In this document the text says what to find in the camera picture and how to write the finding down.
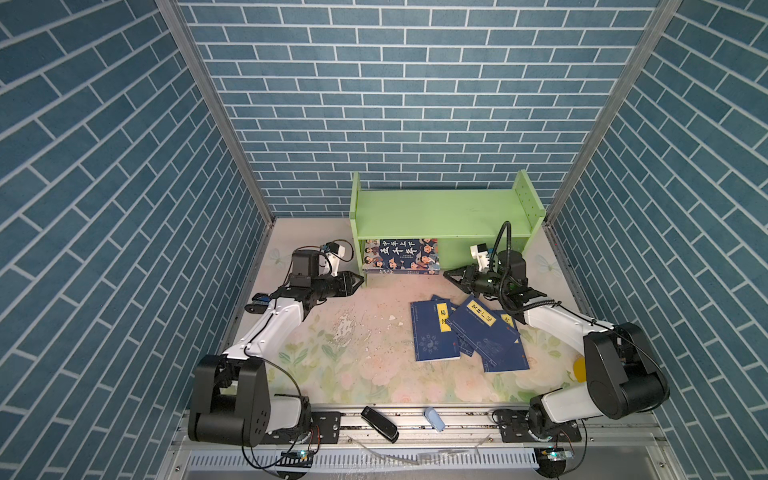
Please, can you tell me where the blue book yellow label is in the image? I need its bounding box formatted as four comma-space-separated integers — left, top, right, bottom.
410, 299, 460, 362
447, 295, 515, 363

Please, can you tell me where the black remote on rail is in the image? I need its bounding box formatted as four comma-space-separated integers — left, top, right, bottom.
361, 406, 399, 443

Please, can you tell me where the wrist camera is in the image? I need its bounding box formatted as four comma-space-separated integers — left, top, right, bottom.
470, 243, 490, 269
321, 239, 349, 262

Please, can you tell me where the yellow pen holder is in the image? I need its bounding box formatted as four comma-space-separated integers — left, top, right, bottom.
573, 357, 587, 383

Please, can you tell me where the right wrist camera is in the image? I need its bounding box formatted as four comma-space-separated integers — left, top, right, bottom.
470, 243, 490, 269

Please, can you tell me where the light blue eraser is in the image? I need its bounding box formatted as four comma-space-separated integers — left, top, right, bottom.
424, 407, 446, 432

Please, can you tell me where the right blue book under pile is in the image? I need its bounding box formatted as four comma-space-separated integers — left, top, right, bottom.
482, 310, 530, 373

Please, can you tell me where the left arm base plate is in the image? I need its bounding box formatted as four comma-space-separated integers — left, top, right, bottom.
261, 411, 342, 446

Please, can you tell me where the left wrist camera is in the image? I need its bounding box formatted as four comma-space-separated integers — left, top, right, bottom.
321, 239, 349, 262

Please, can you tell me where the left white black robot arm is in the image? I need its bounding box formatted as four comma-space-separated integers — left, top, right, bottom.
188, 240, 364, 447

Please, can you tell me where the black blue stapler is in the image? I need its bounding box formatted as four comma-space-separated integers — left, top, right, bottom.
244, 292, 275, 315

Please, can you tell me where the illustrated cartoon cover book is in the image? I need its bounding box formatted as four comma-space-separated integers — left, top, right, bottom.
362, 239, 441, 275

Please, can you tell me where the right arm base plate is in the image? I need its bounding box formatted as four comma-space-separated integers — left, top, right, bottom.
491, 407, 582, 443

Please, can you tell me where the small middle blue book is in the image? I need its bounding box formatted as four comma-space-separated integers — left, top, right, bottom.
457, 338, 475, 357

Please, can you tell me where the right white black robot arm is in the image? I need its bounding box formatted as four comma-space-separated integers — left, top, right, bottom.
443, 250, 670, 433

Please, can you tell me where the green wooden shelf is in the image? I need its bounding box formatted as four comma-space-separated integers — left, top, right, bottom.
349, 170, 546, 275

